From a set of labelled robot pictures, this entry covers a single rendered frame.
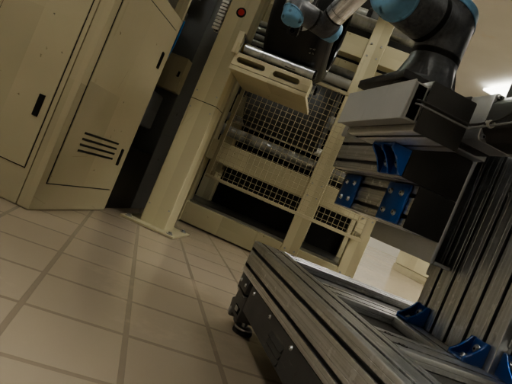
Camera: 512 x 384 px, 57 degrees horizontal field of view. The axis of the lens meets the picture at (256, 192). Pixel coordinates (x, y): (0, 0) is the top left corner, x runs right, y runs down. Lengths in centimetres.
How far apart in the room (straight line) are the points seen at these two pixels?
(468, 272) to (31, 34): 148
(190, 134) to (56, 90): 72
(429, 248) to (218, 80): 143
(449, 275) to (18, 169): 133
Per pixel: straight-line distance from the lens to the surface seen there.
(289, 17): 164
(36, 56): 177
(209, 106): 220
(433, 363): 82
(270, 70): 209
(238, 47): 212
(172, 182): 220
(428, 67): 117
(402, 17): 115
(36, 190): 170
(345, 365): 71
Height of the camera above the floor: 37
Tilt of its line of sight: 1 degrees down
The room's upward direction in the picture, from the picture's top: 23 degrees clockwise
